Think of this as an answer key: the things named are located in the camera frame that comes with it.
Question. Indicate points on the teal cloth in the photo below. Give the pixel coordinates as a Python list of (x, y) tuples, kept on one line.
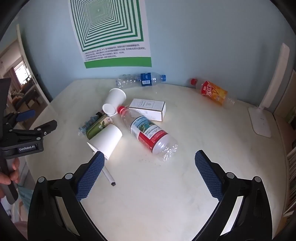
[(25, 197)]

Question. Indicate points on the red label plastic bottle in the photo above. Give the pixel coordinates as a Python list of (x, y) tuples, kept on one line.
[(148, 132)]

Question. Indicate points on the white paper cup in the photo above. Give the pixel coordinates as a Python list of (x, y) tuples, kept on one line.
[(108, 109), (107, 139), (115, 97)]

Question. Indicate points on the grey sofa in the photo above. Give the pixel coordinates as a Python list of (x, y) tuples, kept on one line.
[(25, 97)]

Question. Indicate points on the orange label plastic bottle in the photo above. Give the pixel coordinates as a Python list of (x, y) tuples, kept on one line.
[(212, 91)]

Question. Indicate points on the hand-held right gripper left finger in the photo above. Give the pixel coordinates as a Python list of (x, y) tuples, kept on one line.
[(91, 176)]

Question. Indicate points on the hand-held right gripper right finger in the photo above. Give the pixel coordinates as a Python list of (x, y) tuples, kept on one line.
[(208, 176)]

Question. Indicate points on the white desk lamp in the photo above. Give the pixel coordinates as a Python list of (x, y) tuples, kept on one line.
[(261, 122)]

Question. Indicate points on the white marker pen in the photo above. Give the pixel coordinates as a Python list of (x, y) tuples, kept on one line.
[(108, 176)]

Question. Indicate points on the row of books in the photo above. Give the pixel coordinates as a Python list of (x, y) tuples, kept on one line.
[(291, 176)]

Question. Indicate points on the window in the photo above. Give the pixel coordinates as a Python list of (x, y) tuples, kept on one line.
[(22, 74)]

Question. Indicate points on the crushed clear plastic bottle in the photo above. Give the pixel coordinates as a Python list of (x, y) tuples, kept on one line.
[(85, 126)]

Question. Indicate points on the person's left hand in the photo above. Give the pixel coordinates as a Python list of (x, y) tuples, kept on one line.
[(15, 171)]

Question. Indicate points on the white door frame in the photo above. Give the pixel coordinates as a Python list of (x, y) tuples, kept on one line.
[(23, 48)]

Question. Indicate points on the blue label plastic bottle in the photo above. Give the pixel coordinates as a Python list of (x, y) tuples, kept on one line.
[(145, 79)]

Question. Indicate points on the green drink can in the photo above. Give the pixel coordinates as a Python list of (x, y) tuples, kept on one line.
[(98, 127)]

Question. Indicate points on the white cardboard box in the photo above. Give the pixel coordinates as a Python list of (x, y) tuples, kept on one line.
[(148, 107)]

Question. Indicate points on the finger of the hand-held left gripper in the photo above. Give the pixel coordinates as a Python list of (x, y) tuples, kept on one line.
[(46, 128), (26, 115)]

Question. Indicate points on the green striped wall poster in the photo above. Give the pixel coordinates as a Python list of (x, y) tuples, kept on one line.
[(111, 23)]

